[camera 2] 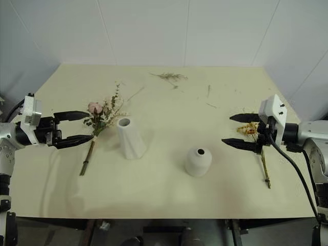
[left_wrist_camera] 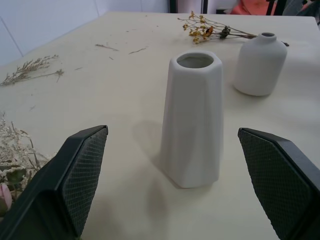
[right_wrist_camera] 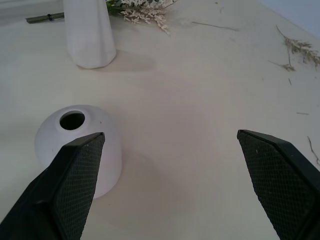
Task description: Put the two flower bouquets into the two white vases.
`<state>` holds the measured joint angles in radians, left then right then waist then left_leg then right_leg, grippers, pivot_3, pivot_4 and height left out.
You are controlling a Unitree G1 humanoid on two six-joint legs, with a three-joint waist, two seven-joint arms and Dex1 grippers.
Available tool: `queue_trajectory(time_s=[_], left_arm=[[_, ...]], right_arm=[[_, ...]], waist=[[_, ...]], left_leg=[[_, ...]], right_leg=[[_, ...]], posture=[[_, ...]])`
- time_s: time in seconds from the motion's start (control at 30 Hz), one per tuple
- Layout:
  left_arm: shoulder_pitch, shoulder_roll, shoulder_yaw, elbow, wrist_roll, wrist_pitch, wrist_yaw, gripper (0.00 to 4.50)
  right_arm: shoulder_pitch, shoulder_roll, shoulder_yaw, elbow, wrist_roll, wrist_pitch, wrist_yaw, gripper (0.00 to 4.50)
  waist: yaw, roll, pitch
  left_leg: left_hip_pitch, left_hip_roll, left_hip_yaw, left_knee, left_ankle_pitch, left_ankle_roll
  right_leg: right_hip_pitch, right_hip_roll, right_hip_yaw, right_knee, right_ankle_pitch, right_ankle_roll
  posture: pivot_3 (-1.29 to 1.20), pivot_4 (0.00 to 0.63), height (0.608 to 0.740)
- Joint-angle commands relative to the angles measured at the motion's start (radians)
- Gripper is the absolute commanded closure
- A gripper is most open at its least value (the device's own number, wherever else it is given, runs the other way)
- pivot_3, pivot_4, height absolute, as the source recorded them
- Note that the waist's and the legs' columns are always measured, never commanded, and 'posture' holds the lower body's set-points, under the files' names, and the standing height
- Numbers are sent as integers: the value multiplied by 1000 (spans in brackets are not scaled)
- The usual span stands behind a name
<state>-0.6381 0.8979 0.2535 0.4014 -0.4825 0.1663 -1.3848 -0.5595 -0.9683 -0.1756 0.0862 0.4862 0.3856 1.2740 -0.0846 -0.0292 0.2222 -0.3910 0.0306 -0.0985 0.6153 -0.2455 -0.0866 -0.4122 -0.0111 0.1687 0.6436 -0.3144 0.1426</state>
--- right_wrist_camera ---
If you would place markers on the small dry twig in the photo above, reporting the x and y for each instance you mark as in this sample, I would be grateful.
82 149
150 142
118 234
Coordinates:
313 151

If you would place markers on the dried grass sprigs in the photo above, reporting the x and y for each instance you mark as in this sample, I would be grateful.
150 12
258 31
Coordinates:
297 50

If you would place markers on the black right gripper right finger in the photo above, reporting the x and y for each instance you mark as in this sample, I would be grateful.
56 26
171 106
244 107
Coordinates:
280 180

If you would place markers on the short round white vase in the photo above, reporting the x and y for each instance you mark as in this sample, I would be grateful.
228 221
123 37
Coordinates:
80 145

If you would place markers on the tall white ceramic vase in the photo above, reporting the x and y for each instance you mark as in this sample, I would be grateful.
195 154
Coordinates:
88 32

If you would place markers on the cream dried flower bouquet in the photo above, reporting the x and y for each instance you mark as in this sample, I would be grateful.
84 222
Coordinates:
140 11

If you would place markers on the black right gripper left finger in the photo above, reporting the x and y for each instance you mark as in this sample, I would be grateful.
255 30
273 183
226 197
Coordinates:
62 190

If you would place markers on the thin dry stem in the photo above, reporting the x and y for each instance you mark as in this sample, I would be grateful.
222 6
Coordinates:
215 26

